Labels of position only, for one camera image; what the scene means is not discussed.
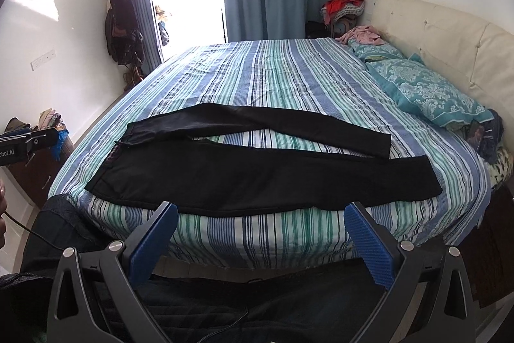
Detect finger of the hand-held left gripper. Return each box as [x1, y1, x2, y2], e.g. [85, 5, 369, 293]
[24, 127, 60, 151]

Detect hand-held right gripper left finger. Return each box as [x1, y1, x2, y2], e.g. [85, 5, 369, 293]
[46, 201, 179, 343]

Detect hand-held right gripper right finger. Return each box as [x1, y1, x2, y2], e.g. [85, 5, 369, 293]
[343, 201, 477, 343]

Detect black pants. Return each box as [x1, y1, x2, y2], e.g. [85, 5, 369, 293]
[84, 103, 443, 218]

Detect person's left hand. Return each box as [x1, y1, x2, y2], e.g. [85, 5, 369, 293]
[0, 180, 8, 249]

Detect blue plastic bag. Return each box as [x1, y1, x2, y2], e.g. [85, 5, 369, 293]
[53, 128, 70, 164]

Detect mixed clothes pile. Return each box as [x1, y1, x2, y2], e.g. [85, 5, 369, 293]
[38, 108, 65, 129]

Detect brown nightstand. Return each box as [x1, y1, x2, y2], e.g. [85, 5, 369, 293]
[11, 130, 75, 208]

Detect wooden coat stand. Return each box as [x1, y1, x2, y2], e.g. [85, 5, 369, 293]
[122, 64, 145, 93]

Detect dark wooden cabinet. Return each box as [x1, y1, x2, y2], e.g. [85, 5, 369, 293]
[453, 188, 514, 308]

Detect dark hanging coats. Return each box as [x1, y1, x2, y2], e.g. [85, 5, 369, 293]
[104, 0, 146, 66]

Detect black and white patterned cloth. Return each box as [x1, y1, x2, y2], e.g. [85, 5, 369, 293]
[483, 145, 514, 192]

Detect dark clothes heap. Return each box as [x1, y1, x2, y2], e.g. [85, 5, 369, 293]
[462, 109, 505, 164]

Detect balcony clothes pile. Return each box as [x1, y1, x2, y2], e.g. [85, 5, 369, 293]
[155, 5, 172, 47]

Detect large teal patterned pillow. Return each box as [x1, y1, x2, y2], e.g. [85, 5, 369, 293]
[366, 54, 497, 132]

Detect striped bed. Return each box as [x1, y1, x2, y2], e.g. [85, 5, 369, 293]
[47, 38, 493, 272]

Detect small teal patterned pillow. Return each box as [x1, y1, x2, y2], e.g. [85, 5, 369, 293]
[347, 39, 406, 65]

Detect pink cloth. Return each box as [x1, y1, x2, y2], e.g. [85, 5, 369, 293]
[335, 25, 386, 47]

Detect dark chair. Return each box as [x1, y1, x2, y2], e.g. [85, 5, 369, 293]
[305, 19, 336, 40]

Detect cream padded headboard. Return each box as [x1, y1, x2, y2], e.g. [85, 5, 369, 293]
[367, 0, 514, 135]

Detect red and grey clothes pile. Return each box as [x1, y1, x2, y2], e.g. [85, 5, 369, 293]
[320, 0, 366, 26]

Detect white wall switch panel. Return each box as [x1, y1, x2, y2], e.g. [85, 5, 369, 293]
[31, 50, 57, 71]

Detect black cable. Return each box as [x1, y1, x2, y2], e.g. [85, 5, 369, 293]
[0, 210, 66, 252]

